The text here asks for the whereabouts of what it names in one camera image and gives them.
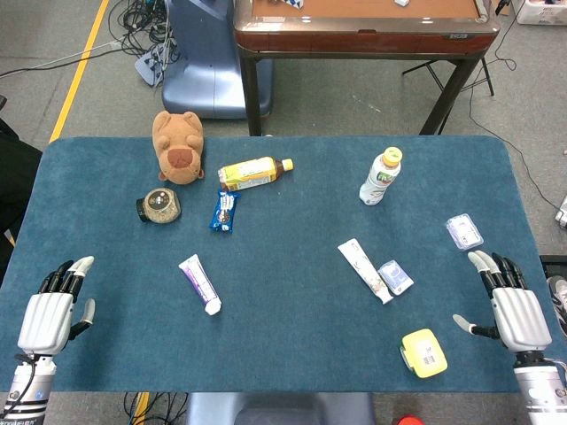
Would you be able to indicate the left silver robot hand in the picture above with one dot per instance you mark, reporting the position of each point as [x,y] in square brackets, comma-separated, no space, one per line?
[44,321]

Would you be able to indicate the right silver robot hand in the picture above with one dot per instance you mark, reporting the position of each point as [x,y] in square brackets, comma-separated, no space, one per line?
[522,319]

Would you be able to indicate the purple toothpaste tube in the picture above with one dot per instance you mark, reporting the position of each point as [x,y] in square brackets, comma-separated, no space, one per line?
[199,283]

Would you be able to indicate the white floral toothpaste tube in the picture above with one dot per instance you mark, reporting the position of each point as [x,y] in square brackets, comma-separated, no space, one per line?
[361,268]

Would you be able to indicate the white drink bottle yellow cap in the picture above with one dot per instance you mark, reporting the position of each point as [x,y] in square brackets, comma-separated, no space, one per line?
[378,181]

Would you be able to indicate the blue cloth-covered table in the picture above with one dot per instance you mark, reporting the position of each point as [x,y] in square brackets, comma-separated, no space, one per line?
[283,336]

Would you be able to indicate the grey sneaker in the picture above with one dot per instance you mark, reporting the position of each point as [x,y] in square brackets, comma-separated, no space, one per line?
[559,305]

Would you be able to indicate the yellow plastic box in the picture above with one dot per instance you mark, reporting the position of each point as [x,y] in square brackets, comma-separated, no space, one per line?
[425,353]

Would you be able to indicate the clear plastic card case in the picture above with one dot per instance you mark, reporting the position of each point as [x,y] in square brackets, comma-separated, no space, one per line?
[463,232]

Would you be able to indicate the white floor device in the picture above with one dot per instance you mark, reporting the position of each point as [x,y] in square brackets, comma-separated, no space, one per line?
[561,218]

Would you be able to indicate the small purple white packet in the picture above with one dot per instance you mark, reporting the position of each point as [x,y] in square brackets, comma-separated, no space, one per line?
[395,278]

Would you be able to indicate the black chair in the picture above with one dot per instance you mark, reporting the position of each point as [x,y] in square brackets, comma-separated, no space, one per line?
[15,186]

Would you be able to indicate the red round button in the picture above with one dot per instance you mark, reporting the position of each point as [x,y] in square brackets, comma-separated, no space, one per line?
[409,420]

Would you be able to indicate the glass seed jar black lid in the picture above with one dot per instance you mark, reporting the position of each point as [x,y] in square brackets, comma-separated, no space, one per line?
[158,206]

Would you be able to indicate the blue cookie snack packet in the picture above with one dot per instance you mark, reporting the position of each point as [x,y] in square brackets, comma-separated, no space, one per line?
[225,210]

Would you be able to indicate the brown plush capybara toy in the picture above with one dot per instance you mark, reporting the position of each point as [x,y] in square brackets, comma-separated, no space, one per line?
[177,146]

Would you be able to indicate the grey blue robot torso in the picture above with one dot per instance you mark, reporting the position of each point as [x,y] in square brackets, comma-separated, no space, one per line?
[279,409]

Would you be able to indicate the yellow label tea bottle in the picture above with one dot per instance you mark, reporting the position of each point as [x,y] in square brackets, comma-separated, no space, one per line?
[248,173]

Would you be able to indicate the blue power strip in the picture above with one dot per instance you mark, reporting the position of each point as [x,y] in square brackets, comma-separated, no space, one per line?
[150,66]

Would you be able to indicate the white storage box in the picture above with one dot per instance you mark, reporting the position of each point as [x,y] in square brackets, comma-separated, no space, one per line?
[542,13]

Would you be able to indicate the brown mahjong table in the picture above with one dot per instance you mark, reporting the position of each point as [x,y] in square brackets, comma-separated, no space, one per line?
[354,37]

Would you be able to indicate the blue white snake cube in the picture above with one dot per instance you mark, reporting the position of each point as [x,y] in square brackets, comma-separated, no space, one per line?
[292,3]

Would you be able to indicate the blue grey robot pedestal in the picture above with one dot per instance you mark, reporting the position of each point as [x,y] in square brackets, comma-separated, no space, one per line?
[208,66]

